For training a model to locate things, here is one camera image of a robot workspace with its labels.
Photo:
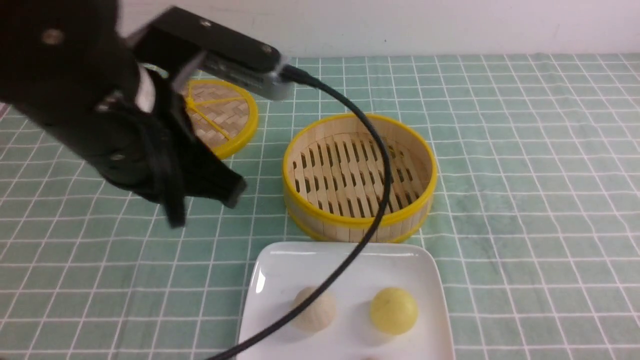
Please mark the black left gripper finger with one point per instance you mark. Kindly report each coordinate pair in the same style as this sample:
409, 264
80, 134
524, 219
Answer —
208, 177

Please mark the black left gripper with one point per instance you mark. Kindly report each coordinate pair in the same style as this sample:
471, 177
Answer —
65, 66

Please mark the white steamed bun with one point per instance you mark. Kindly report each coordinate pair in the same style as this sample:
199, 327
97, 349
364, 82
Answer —
319, 315

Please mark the white square plate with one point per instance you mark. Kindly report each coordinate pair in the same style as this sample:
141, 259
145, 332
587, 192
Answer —
283, 269

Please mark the yellow steamed bun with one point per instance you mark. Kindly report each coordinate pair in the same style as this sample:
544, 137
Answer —
393, 311

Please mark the yellow rimmed bamboo steamer lid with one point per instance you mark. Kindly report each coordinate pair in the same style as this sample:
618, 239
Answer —
224, 116

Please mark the yellow rimmed bamboo steamer basket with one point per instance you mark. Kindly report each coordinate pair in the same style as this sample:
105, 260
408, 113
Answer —
333, 174

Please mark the green checkered tablecloth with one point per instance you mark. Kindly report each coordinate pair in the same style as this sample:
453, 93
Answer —
534, 226

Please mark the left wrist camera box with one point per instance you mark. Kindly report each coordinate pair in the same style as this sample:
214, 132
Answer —
180, 42

